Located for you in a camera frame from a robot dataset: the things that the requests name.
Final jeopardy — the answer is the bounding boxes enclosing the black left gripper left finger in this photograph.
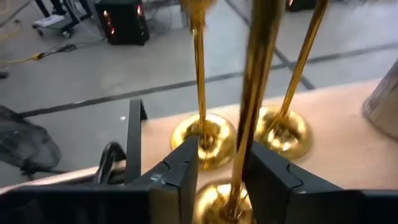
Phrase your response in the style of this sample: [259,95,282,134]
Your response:
[127,136,200,224]

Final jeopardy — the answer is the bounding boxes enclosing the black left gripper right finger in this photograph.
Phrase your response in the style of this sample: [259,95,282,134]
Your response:
[244,141,343,224]

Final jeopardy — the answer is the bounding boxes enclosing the gold brass candlestick holder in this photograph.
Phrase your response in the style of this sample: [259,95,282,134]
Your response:
[170,0,238,171]
[192,0,285,224]
[253,0,330,161]

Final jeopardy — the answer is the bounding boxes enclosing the plain silver tin can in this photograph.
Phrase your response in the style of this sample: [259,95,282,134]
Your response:
[361,58,398,142]

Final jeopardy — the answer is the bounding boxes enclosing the wooden shelf black metal legs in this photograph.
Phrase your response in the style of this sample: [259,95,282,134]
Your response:
[124,79,398,194]

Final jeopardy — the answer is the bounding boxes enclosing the black computer tower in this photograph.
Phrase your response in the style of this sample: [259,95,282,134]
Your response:
[95,0,150,47]

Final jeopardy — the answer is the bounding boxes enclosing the white power strip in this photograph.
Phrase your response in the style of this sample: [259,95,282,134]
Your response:
[32,14,66,29]

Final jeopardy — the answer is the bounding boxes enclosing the yellow extension cable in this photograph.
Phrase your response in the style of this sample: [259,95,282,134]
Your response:
[0,52,46,65]

